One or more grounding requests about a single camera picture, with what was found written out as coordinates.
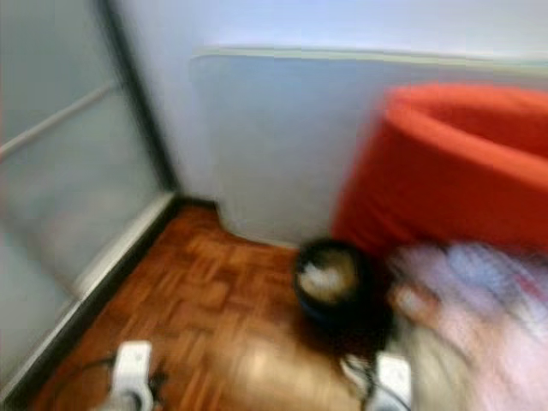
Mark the red armchair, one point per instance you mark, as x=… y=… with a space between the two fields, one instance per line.
x=445 y=171

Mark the frosted glass sliding door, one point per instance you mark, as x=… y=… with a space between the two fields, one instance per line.
x=68 y=171

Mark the beige cloth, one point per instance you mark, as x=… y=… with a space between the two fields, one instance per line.
x=291 y=372

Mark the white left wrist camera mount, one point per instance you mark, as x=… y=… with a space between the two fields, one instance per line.
x=134 y=360

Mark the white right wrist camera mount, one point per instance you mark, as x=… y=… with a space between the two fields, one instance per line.
x=394 y=377

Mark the pale grey leaning board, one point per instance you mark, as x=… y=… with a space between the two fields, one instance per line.
x=274 y=145

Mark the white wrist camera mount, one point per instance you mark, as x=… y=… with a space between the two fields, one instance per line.
x=134 y=360
x=394 y=377

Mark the black waste bin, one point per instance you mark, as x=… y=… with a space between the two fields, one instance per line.
x=332 y=295

